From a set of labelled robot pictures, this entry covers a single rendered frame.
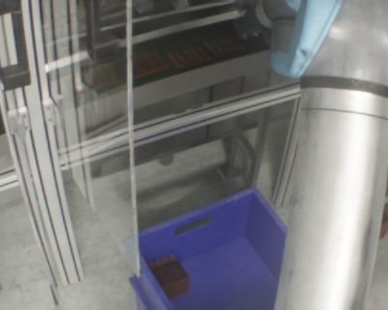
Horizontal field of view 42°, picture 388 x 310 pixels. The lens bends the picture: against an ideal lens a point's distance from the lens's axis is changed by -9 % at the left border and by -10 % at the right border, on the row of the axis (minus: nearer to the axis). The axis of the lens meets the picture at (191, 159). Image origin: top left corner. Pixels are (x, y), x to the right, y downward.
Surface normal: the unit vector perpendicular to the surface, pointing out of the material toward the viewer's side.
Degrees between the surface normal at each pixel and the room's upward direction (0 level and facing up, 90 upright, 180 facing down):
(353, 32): 48
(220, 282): 0
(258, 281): 0
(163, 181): 0
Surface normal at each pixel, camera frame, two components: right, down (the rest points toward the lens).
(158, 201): 0.05, -0.69
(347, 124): -0.27, 0.00
